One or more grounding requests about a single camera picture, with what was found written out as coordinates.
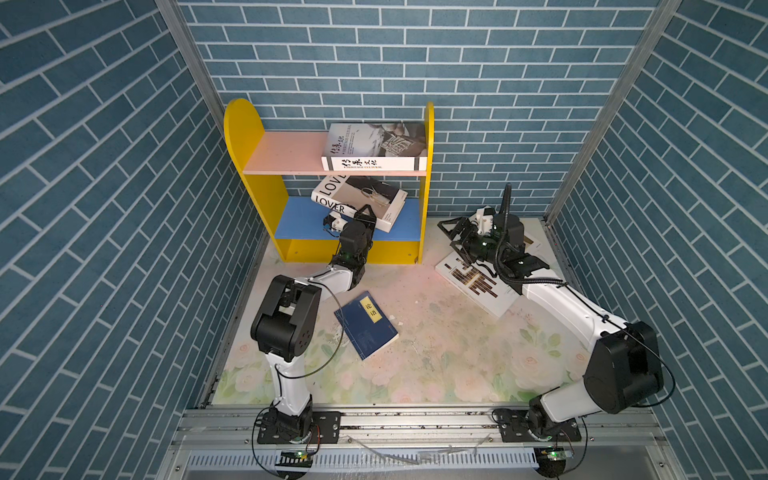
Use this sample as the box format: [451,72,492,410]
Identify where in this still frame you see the white brown-pattern book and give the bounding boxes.
[435,253,520,318]

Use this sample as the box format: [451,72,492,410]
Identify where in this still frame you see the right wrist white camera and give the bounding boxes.
[472,207,496,236]

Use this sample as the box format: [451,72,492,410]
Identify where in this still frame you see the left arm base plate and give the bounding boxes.
[256,408,342,446]

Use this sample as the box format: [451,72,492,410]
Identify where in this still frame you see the aluminium front rail frame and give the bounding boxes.
[158,404,684,479]

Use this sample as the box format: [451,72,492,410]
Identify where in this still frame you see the navy blue book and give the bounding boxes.
[334,291,399,360]

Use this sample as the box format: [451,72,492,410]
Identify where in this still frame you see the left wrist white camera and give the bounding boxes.
[323,211,347,238]

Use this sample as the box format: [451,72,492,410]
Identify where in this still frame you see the wrist white camera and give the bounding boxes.
[472,207,496,236]
[323,211,347,238]

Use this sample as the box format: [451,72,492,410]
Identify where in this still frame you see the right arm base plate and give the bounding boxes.
[491,408,582,443]

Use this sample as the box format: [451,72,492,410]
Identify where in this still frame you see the white LOVER book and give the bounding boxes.
[311,175,408,233]

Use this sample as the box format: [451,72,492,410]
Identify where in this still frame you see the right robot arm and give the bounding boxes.
[438,187,673,438]

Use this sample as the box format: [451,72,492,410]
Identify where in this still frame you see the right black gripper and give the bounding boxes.
[441,217,506,268]

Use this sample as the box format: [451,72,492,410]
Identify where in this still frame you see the Heritage Cultural book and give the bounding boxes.
[321,122,428,172]

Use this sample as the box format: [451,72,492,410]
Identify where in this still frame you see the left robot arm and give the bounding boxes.
[250,204,376,420]

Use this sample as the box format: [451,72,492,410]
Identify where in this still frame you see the yellow pink blue bookshelf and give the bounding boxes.
[223,99,435,264]

